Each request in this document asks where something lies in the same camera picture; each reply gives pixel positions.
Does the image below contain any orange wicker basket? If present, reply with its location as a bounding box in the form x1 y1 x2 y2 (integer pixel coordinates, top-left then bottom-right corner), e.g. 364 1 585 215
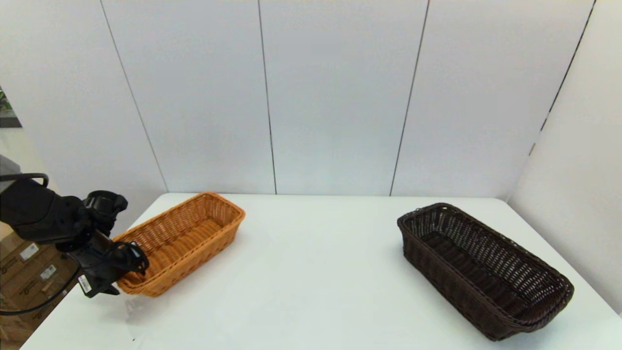
111 192 246 298

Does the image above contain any dark brown wicker basket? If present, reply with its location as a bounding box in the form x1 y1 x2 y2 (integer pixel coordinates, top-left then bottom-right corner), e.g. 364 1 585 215
397 203 575 341

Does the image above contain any flattened brown cardboard pile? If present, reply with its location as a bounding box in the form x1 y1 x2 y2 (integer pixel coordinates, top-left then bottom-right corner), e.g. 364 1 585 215
0 297 37 350

